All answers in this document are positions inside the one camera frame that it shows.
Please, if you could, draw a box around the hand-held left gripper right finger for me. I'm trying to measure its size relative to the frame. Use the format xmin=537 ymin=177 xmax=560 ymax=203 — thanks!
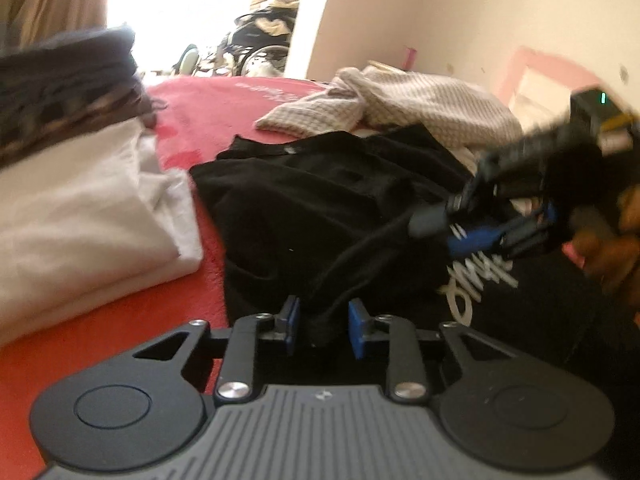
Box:
xmin=347 ymin=299 xmax=521 ymax=405

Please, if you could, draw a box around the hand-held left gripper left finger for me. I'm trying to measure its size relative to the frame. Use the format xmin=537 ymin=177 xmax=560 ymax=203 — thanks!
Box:
xmin=132 ymin=296 xmax=301 ymax=407

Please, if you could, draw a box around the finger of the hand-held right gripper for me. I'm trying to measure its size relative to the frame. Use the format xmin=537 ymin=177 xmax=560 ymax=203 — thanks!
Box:
xmin=407 ymin=124 xmax=575 ymax=240
xmin=446 ymin=204 xmax=572 ymax=262

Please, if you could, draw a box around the black printed t-shirt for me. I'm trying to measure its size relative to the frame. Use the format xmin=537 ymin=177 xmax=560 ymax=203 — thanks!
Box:
xmin=189 ymin=124 xmax=621 ymax=391

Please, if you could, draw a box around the heap of beige dark clothes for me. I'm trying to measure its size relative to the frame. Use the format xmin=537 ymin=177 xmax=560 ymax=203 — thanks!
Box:
xmin=247 ymin=0 xmax=305 ymax=36

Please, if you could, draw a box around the stack of folded dark clothes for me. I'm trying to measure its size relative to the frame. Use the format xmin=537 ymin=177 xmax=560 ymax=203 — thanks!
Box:
xmin=0 ymin=25 xmax=168 ymax=166

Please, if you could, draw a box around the person's right hand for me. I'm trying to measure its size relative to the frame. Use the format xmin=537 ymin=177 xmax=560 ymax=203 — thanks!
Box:
xmin=570 ymin=195 xmax=640 ymax=321

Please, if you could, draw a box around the beige checked sweater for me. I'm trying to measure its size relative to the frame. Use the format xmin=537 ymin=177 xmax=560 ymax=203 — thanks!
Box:
xmin=255 ymin=66 xmax=523 ymax=148

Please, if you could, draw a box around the pink and cream headboard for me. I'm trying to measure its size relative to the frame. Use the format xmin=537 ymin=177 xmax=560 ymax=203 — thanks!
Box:
xmin=495 ymin=46 xmax=608 ymax=121

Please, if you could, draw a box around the folded white cloth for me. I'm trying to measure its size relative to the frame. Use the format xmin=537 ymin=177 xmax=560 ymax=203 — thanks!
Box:
xmin=0 ymin=120 xmax=203 ymax=346

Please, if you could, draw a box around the red floral blanket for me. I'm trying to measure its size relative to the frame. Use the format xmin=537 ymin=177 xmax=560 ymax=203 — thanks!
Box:
xmin=0 ymin=76 xmax=331 ymax=480

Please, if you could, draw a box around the black wheelchair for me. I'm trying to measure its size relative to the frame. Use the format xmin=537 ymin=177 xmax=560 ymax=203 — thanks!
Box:
xmin=220 ymin=10 xmax=296 ymax=77

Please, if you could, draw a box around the pale green chair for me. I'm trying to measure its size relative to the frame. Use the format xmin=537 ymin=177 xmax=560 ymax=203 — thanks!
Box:
xmin=172 ymin=42 xmax=201 ymax=77

